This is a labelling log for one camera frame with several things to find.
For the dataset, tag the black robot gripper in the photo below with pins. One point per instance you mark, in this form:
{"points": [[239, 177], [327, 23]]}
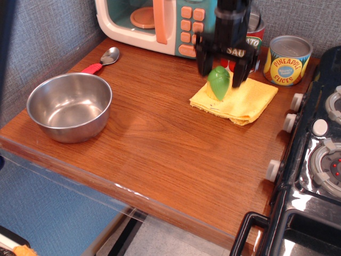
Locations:
{"points": [[227, 41]]}

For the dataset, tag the green yellow toy corn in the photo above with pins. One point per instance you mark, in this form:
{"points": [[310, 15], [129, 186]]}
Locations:
{"points": [[218, 82]]}

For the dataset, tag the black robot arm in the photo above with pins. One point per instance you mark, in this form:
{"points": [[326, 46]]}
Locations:
{"points": [[232, 7]]}

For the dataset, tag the yellow folded napkin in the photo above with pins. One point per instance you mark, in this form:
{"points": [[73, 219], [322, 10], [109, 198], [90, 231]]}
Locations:
{"points": [[242, 105]]}

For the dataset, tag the tomato sauce can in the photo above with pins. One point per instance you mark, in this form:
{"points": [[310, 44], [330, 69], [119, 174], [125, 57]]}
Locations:
{"points": [[256, 29]]}

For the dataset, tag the pineapple slices can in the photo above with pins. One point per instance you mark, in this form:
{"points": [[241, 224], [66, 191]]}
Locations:
{"points": [[287, 60]]}

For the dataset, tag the teal toy microwave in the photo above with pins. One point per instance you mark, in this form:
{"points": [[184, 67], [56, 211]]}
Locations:
{"points": [[168, 27]]}

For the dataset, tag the stainless steel bowl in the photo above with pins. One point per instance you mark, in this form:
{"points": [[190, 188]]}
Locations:
{"points": [[71, 108]]}

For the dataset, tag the black toy stove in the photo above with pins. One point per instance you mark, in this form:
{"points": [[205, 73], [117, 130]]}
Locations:
{"points": [[305, 204]]}

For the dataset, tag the orange plush object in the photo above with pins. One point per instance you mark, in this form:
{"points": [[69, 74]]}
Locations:
{"points": [[21, 250]]}

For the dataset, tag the red handled metal spoon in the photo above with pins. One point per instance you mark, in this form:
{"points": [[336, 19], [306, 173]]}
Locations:
{"points": [[109, 57]]}

